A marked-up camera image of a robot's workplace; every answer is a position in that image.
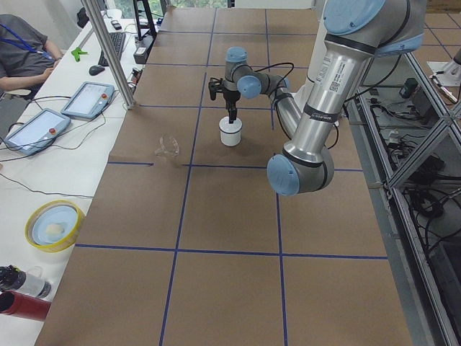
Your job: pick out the green plastic clamp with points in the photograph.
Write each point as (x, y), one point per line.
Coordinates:
(77, 53)

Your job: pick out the black keyboard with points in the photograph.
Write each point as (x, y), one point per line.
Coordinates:
(118, 43)

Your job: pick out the far teach pendant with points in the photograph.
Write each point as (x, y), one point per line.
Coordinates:
(89, 100)

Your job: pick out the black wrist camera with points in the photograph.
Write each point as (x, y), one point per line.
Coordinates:
(215, 86)

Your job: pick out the yellow rimmed round container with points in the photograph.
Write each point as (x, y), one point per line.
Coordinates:
(54, 226)

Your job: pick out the white enamel cup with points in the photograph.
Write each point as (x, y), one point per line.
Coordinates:
(230, 140)

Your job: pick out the red cylinder can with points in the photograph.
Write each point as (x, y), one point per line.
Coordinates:
(24, 306)

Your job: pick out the near teach pendant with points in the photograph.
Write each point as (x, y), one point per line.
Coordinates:
(37, 133)

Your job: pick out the seated person grey shirt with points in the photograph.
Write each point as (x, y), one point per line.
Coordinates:
(28, 57)

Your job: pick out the black power supply box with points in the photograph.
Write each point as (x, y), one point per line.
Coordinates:
(142, 49)

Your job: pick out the dark spray bottle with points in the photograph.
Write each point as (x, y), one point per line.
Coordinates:
(15, 279)

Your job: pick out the white enamel cup lid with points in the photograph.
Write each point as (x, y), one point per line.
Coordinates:
(228, 127)

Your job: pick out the aluminium frame post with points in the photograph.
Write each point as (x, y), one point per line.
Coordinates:
(102, 34)

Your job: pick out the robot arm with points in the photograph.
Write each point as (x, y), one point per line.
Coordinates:
(355, 32)
(242, 81)

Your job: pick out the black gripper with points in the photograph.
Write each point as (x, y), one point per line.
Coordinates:
(230, 97)

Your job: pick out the teach pendant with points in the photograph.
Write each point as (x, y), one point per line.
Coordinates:
(89, 100)
(37, 133)

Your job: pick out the black computer mouse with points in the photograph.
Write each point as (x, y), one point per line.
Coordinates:
(95, 70)

